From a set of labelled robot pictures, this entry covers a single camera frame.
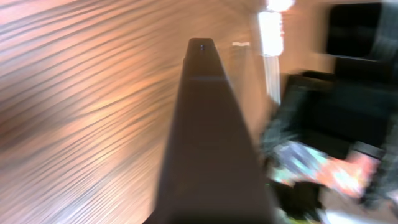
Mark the Samsung Galaxy smartphone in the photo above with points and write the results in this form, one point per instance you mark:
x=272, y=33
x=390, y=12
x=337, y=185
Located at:
x=210, y=172

